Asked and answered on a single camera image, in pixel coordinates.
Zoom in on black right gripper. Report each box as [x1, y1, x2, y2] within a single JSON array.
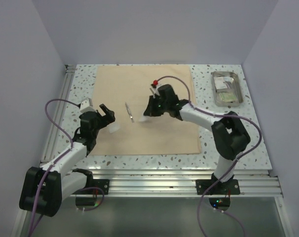
[[144, 95, 169, 117]]

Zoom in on white gauze pad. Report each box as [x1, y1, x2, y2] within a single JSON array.
[[138, 115, 150, 122], [108, 122, 120, 133]]

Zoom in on small clear packet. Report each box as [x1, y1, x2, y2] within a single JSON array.
[[214, 77, 227, 90]]

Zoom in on green printed glove packet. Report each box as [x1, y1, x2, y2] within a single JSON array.
[[219, 92, 238, 103]]

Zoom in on purple printed glove packet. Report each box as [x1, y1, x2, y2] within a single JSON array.
[[224, 77, 235, 90]]

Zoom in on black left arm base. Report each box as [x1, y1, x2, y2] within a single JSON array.
[[73, 168, 110, 211]]

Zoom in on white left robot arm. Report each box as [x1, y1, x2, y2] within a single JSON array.
[[19, 104, 115, 217]]

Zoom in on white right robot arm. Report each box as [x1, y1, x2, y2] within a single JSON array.
[[143, 83, 251, 194]]

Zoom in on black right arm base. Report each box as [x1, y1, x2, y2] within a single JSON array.
[[195, 175, 241, 210]]

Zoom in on straight steel tweezers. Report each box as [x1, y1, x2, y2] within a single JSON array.
[[125, 102, 135, 123]]

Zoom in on beige cloth mat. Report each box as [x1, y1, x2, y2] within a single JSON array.
[[89, 64, 202, 157]]

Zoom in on stainless steel tray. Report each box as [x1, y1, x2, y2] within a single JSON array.
[[211, 71, 244, 107]]

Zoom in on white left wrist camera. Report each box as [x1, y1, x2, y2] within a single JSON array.
[[79, 98, 94, 113]]

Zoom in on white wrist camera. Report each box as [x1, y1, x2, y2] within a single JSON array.
[[79, 98, 94, 113], [150, 80, 161, 96]]

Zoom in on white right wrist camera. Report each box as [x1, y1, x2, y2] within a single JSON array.
[[150, 80, 161, 96]]

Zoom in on aluminium extrusion frame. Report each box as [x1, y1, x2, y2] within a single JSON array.
[[11, 64, 288, 237]]

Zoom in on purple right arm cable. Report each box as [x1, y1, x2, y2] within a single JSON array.
[[156, 75, 262, 237]]

